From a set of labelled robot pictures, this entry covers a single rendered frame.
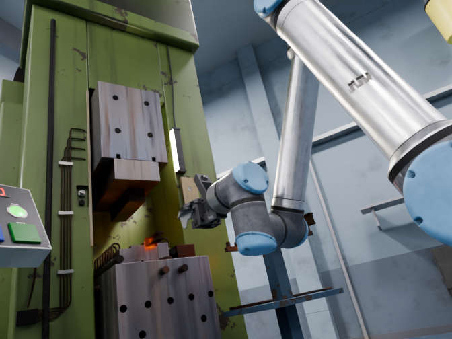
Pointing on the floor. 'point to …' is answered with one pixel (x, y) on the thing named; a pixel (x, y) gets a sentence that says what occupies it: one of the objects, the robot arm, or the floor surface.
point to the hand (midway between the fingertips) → (186, 215)
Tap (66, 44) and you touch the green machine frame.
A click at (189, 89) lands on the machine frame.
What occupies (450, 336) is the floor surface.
